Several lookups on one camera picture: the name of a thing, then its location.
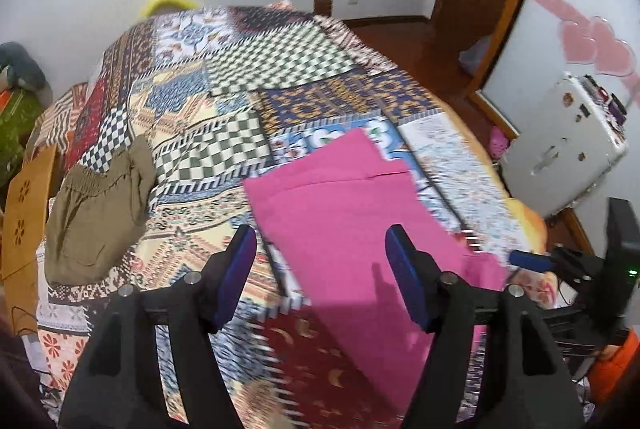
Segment pink pants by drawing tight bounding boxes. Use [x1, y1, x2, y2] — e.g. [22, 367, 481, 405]
[243, 128, 506, 414]

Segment pink slipper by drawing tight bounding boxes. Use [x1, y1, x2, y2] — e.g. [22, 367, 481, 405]
[488, 127, 510, 160]

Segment white suitcase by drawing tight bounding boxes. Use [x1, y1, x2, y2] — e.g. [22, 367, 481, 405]
[500, 72, 628, 218]

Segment olive green pants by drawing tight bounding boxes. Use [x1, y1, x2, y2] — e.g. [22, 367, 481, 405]
[44, 136, 156, 286]

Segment wooden lap desk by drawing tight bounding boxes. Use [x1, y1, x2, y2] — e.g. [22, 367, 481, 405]
[1, 145, 56, 336]

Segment patchwork patterned bedspread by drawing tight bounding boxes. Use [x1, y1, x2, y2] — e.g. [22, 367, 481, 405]
[24, 1, 547, 428]

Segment green storage bag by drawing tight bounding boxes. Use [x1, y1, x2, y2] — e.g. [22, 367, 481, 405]
[0, 88, 43, 186]

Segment grey plush toy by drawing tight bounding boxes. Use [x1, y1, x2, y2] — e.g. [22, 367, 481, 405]
[0, 41, 47, 92]

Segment yellow foam arch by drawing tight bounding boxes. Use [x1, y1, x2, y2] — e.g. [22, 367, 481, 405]
[139, 0, 202, 19]

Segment wooden bed post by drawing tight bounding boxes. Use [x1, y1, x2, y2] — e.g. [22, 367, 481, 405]
[314, 0, 333, 18]

